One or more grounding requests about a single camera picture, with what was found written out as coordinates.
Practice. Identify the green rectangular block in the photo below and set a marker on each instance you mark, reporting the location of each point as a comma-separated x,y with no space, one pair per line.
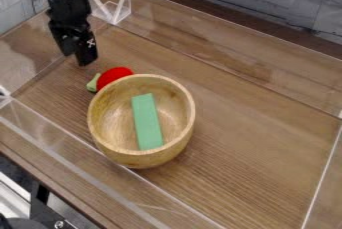
148,126

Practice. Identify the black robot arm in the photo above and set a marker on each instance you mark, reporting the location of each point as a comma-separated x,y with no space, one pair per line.
72,29

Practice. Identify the black metal table leg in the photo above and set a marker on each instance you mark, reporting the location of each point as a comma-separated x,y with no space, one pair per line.
41,212

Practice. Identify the round wooden bowl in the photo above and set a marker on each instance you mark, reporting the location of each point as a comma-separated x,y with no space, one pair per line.
112,125

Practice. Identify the red plush fruit green stem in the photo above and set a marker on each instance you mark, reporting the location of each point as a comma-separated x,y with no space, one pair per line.
102,79

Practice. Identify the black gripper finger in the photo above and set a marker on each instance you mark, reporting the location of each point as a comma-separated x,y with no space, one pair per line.
86,51
66,41

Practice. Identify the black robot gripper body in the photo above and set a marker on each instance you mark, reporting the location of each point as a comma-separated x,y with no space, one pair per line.
69,15

